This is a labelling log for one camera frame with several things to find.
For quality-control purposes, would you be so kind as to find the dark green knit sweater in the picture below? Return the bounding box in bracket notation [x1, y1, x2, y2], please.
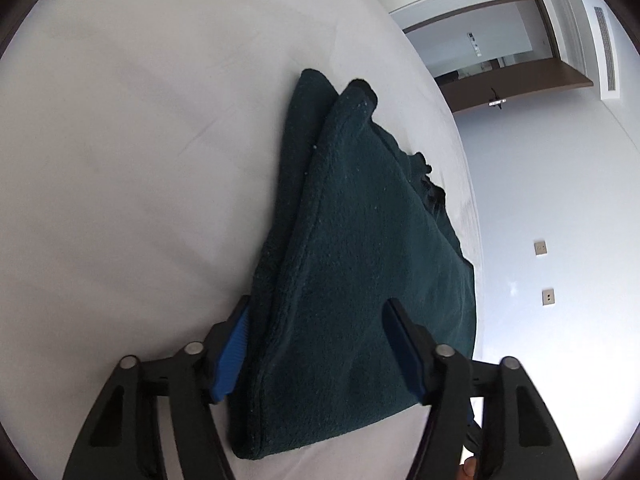
[228, 70, 476, 460]

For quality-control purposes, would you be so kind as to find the white bed sheet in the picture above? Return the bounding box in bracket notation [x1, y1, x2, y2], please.
[1, 0, 483, 479]

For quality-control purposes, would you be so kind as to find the brown wooden door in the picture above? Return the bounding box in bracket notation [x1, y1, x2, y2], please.
[402, 0, 596, 114]

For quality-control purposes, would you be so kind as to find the ceiling air vent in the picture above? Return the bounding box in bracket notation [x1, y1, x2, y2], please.
[594, 6, 617, 93]

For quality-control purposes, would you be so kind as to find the wall socket plate lower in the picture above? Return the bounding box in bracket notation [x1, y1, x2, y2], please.
[541, 288, 555, 306]

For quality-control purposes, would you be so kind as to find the wall socket plate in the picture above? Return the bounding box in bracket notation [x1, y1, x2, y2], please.
[534, 240, 548, 256]
[541, 288, 555, 306]

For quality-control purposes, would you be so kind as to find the wall socket plate upper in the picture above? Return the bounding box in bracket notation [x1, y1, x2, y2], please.
[534, 240, 548, 256]

